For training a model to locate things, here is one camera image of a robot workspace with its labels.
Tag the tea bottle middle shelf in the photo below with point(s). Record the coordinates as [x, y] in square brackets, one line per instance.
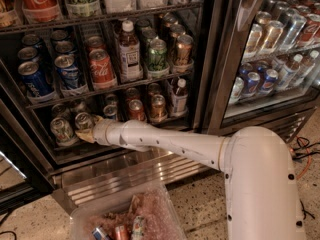
[129, 51]

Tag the green can middle shelf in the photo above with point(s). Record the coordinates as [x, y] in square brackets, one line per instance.
[157, 65]

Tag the orange can in bin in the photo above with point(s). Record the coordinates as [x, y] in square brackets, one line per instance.
[121, 232]

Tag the orange can bottom shelf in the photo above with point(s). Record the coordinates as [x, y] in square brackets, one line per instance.
[158, 108]

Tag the pepsi can behind glass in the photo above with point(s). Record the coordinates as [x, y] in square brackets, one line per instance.
[251, 82]
[269, 79]

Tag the blue pepsi can bottom shelf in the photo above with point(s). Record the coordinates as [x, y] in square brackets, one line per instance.
[111, 112]

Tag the tea bottle bottom shelf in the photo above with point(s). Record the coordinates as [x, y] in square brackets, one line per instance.
[178, 98]

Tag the blue can in bin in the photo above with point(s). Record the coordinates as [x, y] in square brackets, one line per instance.
[100, 234]

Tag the gold can behind glass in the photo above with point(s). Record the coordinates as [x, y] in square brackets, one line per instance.
[271, 34]

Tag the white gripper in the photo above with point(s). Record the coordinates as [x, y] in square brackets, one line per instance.
[100, 133]

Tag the green white can in bin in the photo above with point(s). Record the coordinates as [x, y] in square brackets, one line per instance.
[138, 228]

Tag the green white 7up can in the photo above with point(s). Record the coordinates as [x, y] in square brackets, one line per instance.
[84, 121]

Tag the glass fridge door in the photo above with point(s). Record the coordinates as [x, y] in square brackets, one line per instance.
[238, 28]

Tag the tea bottle shelf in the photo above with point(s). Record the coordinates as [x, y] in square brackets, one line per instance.
[129, 51]
[178, 98]

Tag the front left pepsi can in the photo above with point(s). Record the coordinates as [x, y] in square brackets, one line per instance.
[34, 78]

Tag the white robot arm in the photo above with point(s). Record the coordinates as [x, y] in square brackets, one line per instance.
[262, 199]

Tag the silver can behind glass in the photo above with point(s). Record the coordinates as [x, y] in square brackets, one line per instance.
[236, 90]

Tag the red coke can bottom shelf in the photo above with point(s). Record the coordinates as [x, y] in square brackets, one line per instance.
[136, 110]

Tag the red coca-cola can middle shelf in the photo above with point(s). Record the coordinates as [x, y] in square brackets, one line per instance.
[101, 69]

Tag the clear plastic bin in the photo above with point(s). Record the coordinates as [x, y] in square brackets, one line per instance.
[150, 200]

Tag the bronze can middle shelf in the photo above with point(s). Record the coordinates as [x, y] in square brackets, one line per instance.
[183, 52]

